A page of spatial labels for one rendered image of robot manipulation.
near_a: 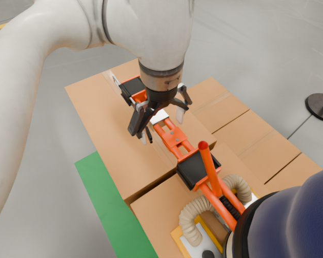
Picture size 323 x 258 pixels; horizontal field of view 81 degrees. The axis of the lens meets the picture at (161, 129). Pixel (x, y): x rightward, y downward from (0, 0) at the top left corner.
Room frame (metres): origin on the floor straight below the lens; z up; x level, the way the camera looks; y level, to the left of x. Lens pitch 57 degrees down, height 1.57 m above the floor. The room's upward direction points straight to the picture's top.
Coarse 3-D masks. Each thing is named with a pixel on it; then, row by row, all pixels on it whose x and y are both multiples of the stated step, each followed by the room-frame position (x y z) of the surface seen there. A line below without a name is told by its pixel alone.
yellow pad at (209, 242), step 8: (200, 224) 0.07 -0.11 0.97; (176, 232) 0.05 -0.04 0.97; (200, 232) 0.05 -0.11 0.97; (208, 232) 0.05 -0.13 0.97; (176, 240) 0.03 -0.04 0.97; (184, 240) 0.03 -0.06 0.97; (208, 240) 0.03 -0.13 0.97; (216, 240) 0.03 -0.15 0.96; (184, 248) 0.01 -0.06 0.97; (192, 248) 0.01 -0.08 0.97; (200, 248) 0.01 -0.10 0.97; (208, 248) 0.01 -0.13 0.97; (216, 248) 0.01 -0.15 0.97; (184, 256) -0.01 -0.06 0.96; (192, 256) -0.01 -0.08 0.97; (200, 256) -0.01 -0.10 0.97; (208, 256) -0.01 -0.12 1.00; (216, 256) -0.01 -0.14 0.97
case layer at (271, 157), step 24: (192, 96) 0.95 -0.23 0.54; (216, 96) 0.95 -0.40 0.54; (216, 120) 0.74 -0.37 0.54; (240, 120) 0.74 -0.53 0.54; (216, 144) 0.55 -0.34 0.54; (240, 144) 0.55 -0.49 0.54; (264, 144) 0.55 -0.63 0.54; (288, 144) 0.55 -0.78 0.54; (264, 168) 0.40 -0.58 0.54; (288, 168) 0.40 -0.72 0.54; (312, 168) 0.40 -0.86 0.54
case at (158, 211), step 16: (224, 144) 0.34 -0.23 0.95; (224, 160) 0.27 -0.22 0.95; (240, 160) 0.27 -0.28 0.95; (176, 176) 0.21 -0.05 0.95; (224, 176) 0.21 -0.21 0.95; (240, 176) 0.21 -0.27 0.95; (160, 192) 0.16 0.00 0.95; (176, 192) 0.16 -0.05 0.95; (192, 192) 0.16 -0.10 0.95; (256, 192) 0.16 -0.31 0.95; (144, 208) 0.11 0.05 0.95; (160, 208) 0.11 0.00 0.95; (176, 208) 0.11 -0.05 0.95; (144, 224) 0.07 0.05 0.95; (160, 224) 0.07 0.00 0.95; (176, 224) 0.07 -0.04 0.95; (208, 224) 0.07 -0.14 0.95; (160, 240) 0.03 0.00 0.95; (224, 240) 0.03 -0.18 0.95; (160, 256) -0.01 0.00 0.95; (176, 256) -0.01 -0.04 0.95
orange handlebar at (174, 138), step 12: (144, 96) 0.45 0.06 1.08; (168, 120) 0.35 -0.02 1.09; (156, 132) 0.31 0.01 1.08; (168, 132) 0.30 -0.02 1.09; (180, 132) 0.30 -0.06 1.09; (168, 144) 0.26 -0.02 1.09; (180, 144) 0.27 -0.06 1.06; (180, 156) 0.22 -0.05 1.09; (204, 192) 0.13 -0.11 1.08; (228, 192) 0.12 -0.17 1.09; (216, 204) 0.10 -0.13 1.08; (240, 204) 0.10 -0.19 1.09; (228, 216) 0.07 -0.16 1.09
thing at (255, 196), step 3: (234, 189) 0.17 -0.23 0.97; (252, 189) 0.17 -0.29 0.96; (234, 192) 0.16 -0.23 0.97; (252, 192) 0.16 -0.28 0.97; (255, 192) 0.16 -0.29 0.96; (252, 195) 0.15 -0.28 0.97; (255, 195) 0.15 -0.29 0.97; (237, 198) 0.14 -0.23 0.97; (252, 198) 0.14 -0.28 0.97; (255, 198) 0.14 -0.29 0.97; (258, 198) 0.14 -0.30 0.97; (228, 201) 0.13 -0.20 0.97; (252, 201) 0.13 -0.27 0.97; (243, 204) 0.12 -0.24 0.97; (246, 204) 0.12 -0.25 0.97; (249, 204) 0.12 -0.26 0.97; (246, 207) 0.11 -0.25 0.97
